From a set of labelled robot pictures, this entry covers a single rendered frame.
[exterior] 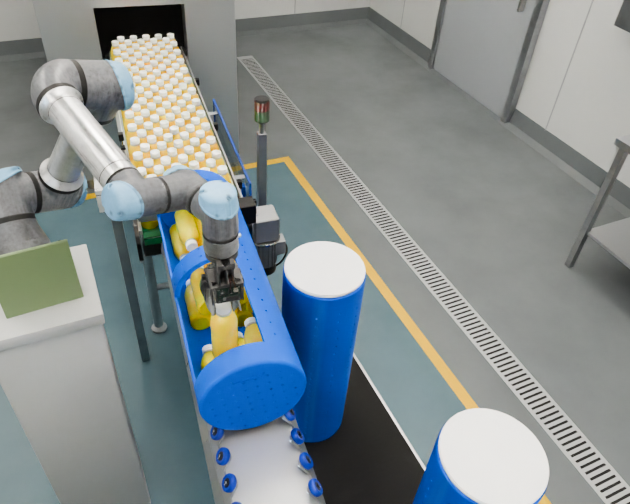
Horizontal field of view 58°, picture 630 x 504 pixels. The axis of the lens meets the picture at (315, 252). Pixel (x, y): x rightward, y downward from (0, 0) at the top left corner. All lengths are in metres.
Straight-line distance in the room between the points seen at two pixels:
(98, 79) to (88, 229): 2.51
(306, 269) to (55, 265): 0.78
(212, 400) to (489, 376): 1.92
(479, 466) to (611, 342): 2.12
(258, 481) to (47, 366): 0.69
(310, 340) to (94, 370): 0.70
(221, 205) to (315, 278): 0.84
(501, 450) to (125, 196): 1.11
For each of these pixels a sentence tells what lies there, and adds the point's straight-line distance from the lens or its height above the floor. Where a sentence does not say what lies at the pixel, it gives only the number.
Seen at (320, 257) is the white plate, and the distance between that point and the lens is 1.98.
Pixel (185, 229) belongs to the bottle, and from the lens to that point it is 1.97.
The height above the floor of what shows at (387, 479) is 0.15.
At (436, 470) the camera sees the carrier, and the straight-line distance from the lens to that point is 1.60.
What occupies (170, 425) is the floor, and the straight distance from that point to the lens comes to 2.81.
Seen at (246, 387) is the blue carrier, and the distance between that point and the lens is 1.48.
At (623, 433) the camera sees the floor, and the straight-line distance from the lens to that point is 3.22.
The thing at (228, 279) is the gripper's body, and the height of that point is 1.49.
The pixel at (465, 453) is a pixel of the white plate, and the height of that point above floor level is 1.04.
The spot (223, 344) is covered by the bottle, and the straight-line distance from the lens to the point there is 1.44.
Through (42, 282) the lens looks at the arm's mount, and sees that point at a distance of 1.69.
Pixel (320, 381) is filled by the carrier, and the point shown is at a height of 0.59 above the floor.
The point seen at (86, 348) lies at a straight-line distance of 1.80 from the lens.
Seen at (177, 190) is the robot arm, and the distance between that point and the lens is 1.17.
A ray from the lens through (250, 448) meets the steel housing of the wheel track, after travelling 1.64.
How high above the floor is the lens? 2.35
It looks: 41 degrees down
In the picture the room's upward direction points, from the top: 5 degrees clockwise
